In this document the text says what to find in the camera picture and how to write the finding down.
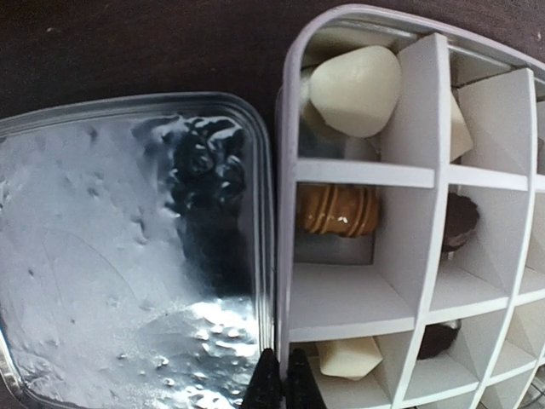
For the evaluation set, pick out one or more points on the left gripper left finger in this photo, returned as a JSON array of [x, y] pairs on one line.
[[265, 389]]

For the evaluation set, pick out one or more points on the caramel striped chocolate in box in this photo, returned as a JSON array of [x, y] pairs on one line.
[[348, 211]]

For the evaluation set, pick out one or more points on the metal tin lid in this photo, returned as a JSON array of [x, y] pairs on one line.
[[137, 252]]

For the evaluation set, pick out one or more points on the dark chocolate in box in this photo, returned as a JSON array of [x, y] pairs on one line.
[[461, 219]]

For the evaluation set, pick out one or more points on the white compartment tin box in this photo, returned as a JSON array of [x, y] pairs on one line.
[[387, 320]]

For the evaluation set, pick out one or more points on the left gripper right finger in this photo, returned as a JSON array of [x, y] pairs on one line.
[[302, 391]]

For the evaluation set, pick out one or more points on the white rounded chocolate in box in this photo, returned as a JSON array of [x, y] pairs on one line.
[[356, 93]]

